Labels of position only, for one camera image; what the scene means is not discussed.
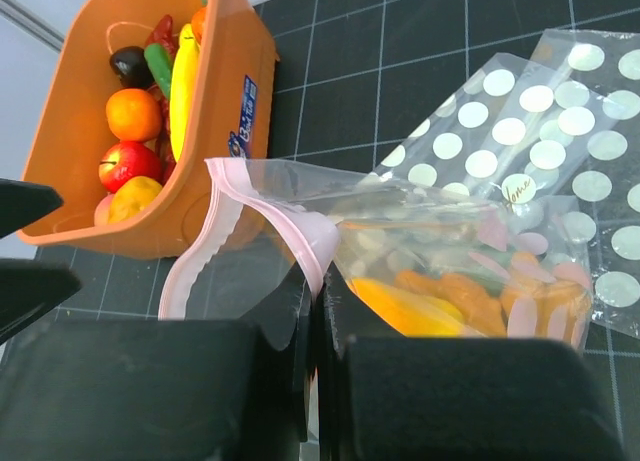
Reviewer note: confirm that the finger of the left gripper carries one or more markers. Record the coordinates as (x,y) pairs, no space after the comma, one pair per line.
(23,203)
(30,291)

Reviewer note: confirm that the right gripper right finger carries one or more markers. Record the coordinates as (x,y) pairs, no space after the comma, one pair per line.
(383,396)

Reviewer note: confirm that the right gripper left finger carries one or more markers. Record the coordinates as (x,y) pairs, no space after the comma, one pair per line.
(232,389)

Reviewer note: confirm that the pink polka dot zip bag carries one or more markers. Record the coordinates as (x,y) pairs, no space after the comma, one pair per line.
(266,217)

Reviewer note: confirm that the green toy bell pepper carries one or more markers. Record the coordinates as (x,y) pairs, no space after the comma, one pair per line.
(439,263)

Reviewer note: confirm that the yellow toy lemon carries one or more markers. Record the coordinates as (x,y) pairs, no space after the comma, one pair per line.
(544,304)

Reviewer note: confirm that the white polka dot zip bag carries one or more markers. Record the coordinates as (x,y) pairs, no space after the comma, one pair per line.
(542,118)

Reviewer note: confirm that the peach toy fruit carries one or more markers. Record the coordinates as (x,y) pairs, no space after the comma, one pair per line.
(101,213)

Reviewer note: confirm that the red toy apple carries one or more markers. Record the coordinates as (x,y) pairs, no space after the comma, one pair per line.
(126,160)

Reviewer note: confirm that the orange yellow toy fruit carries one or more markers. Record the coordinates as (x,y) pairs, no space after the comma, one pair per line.
(132,198)

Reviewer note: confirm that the dark purple toy plum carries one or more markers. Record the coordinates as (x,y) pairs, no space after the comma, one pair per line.
(130,66)

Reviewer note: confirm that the green toy cucumber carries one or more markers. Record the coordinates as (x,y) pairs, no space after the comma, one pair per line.
(160,65)

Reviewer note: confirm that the yellow toy banana bunch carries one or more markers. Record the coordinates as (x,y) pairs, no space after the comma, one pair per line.
(183,79)

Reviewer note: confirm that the red toy chili peppers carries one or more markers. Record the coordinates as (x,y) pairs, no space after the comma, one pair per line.
(163,35)

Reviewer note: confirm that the orange plastic basket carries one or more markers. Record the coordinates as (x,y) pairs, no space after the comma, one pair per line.
(237,51)

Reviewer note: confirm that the orange toy pumpkin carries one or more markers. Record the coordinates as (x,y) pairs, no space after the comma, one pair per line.
(198,21)

